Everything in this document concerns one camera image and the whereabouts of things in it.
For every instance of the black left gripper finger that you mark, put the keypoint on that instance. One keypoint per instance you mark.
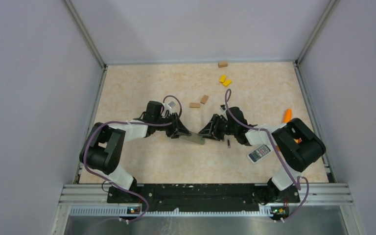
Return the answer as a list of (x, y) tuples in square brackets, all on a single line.
[(179, 128), (172, 135)]

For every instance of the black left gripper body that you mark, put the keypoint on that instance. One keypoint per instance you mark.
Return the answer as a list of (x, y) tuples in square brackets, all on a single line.
[(169, 129)]

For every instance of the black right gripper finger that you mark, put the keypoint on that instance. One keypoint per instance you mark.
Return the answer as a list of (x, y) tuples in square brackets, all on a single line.
[(210, 127), (216, 137)]

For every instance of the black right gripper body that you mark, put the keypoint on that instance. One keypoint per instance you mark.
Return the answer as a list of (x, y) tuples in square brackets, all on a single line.
[(224, 127)]

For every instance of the grey remote control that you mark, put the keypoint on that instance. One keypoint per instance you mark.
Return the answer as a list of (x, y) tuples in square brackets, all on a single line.
[(193, 138)]

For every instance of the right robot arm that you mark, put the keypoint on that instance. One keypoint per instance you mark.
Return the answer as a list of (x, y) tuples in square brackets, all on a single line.
[(295, 145)]

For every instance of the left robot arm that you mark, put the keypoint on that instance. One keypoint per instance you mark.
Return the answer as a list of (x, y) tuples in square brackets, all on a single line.
[(102, 150)]

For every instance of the white remote control with buttons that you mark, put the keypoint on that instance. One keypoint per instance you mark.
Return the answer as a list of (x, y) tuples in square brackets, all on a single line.
[(259, 153)]

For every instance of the tan wooden block left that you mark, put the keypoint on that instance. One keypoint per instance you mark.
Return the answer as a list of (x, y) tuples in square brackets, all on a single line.
[(194, 105)]

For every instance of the tan wooden block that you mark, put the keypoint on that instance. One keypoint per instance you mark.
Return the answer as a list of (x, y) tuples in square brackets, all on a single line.
[(194, 105), (204, 99), (222, 64)]

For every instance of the tan wooden block right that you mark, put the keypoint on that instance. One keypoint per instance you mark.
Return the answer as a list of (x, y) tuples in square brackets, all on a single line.
[(204, 99)]

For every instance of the yellow block right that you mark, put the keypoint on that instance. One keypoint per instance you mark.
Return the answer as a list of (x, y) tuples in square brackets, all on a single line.
[(227, 82)]

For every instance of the yellow block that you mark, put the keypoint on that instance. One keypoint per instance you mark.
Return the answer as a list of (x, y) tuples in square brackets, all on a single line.
[(227, 82), (222, 78)]

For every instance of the yellow block left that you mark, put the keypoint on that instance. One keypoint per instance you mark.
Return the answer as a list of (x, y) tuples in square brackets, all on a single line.
[(222, 78)]

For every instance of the tan wooden block far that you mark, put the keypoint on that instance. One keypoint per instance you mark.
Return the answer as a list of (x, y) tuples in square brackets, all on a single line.
[(222, 64)]

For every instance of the orange toy carrot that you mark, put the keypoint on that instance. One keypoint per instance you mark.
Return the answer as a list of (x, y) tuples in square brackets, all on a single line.
[(287, 116)]

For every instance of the orange toy brick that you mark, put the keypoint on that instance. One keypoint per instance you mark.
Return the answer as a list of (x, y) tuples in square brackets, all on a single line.
[(297, 140)]

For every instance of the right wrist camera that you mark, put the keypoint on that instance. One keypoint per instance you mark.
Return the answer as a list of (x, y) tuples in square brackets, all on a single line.
[(223, 108)]

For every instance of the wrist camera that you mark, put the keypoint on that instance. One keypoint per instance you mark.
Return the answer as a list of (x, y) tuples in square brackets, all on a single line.
[(170, 105), (223, 108)]

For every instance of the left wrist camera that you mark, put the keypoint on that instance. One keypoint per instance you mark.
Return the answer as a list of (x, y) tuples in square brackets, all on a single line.
[(170, 105)]

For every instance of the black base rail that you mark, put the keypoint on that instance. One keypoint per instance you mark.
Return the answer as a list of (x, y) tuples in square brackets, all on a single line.
[(203, 197)]

